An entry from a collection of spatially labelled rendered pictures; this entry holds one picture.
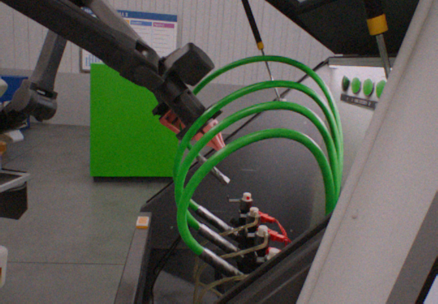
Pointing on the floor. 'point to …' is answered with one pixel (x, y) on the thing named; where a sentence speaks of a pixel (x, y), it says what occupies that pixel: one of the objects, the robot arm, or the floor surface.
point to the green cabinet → (126, 131)
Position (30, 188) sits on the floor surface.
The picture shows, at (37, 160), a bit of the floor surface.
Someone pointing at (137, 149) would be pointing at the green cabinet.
